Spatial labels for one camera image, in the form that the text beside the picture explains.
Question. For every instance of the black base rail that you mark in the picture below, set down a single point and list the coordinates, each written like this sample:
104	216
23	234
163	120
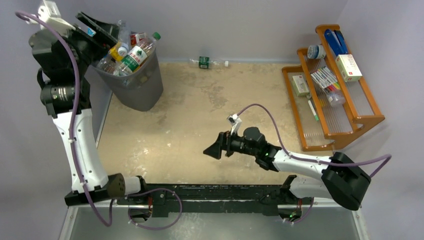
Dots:
165	198

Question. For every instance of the clear bottle white cap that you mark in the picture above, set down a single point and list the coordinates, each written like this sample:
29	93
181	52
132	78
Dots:
107	64

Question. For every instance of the green white label bottle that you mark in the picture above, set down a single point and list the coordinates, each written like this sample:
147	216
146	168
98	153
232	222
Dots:
137	56

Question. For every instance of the green white small box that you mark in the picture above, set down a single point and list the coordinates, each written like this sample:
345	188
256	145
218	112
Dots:
300	85

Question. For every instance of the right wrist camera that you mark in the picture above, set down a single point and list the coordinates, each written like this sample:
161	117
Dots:
235	122

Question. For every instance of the yellow plastic bottle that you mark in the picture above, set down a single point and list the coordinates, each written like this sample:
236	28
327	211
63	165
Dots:
114	53

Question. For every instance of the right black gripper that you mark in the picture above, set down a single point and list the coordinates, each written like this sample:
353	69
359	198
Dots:
226	144

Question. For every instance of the green label clear bottle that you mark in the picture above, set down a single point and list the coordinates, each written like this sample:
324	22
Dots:
207	63

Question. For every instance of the pack of coloured markers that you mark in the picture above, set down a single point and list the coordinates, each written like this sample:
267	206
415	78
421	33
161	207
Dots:
326	80

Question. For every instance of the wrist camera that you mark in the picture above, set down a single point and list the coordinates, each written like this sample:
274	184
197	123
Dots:
235	122
49	13

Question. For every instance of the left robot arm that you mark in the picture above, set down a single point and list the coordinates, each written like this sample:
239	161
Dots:
71	111

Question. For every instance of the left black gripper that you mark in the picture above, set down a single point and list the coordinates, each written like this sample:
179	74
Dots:
106	37

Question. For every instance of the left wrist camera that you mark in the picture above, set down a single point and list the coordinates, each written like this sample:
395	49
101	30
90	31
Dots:
49	13

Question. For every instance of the wooden tiered rack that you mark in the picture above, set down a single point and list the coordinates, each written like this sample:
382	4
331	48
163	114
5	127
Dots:
338	126

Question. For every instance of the amber tea bottle red label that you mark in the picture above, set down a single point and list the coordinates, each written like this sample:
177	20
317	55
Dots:
136	38

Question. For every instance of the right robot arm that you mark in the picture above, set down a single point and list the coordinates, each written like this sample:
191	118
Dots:
330	177

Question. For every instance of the blue label water bottle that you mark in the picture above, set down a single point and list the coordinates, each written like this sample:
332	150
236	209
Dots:
90	32

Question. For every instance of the round tape roll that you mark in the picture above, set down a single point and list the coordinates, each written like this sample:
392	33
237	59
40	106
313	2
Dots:
316	52

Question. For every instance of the small clear jar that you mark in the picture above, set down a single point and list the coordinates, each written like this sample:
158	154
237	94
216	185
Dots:
335	98

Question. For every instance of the white green marker pen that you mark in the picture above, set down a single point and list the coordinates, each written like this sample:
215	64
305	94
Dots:
313	110

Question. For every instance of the white red box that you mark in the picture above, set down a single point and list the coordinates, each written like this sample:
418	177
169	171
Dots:
348	68

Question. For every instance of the grey mesh waste bin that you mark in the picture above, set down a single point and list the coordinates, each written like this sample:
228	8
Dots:
139	91

